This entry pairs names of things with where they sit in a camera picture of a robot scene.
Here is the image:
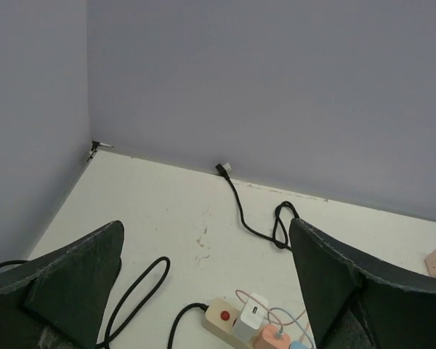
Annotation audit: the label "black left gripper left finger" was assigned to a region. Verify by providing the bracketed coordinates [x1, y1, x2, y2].
[0, 221, 124, 348]

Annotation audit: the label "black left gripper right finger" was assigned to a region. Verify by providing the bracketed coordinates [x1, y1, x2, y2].
[289, 219, 436, 348]

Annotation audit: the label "blue USB charger cube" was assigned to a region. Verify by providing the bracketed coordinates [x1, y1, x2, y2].
[288, 341, 310, 349]

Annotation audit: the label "pink USB charger cube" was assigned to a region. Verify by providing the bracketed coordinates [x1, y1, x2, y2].
[254, 324, 291, 349]

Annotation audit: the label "white USB charger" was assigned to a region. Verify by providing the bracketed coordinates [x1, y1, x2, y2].
[231, 290, 269, 344]

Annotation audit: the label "beige power strip red sockets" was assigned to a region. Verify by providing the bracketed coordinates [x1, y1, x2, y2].
[202, 297, 265, 349]

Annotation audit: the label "pink USB cable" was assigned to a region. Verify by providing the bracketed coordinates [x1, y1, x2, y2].
[235, 289, 310, 349]

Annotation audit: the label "light blue USB cable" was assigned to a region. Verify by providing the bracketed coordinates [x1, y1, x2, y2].
[267, 307, 313, 346]

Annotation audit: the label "black power strip cord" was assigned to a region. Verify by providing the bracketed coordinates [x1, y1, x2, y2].
[96, 174, 301, 349]

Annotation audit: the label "metal corner bracket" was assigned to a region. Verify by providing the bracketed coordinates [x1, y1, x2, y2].
[87, 141, 113, 162]

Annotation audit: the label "black wall plug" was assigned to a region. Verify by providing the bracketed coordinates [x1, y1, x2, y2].
[215, 163, 232, 180]

